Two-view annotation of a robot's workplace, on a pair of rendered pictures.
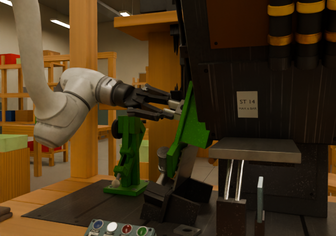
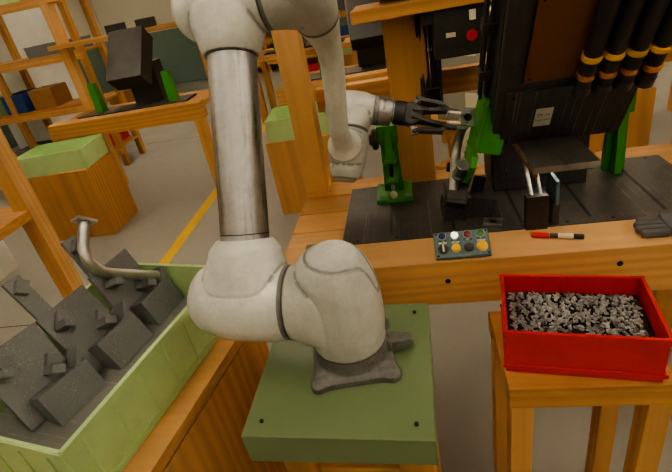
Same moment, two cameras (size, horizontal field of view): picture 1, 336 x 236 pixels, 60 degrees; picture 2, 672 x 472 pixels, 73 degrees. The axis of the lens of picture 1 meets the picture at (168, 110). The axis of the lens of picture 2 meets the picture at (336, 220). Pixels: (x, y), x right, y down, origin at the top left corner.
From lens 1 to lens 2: 84 cm
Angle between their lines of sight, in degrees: 27
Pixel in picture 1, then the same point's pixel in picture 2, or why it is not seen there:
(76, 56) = (286, 57)
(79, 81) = (355, 110)
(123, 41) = not seen: outside the picture
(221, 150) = (543, 168)
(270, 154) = (579, 164)
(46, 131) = (351, 171)
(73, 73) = not seen: hidden behind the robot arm
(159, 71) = (400, 62)
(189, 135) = (485, 146)
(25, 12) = (339, 73)
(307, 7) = (614, 58)
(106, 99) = (386, 122)
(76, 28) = not seen: hidden behind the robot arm
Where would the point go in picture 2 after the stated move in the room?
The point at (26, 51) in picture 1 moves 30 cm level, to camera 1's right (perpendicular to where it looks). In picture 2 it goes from (339, 107) to (446, 82)
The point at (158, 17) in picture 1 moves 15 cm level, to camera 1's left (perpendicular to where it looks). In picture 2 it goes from (408, 8) to (362, 18)
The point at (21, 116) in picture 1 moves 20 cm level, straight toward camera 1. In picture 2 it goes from (42, 99) to (45, 100)
